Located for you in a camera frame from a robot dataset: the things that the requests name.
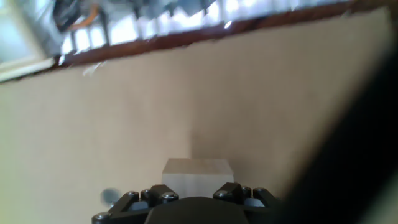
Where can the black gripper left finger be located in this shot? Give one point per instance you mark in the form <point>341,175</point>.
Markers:
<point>155,194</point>

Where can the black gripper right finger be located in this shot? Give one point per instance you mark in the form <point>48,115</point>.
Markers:
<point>231,191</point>

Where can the light wooden block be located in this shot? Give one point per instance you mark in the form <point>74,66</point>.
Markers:
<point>197,177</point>

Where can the brown cardboard sheet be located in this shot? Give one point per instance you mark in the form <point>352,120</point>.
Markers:
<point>124,124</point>

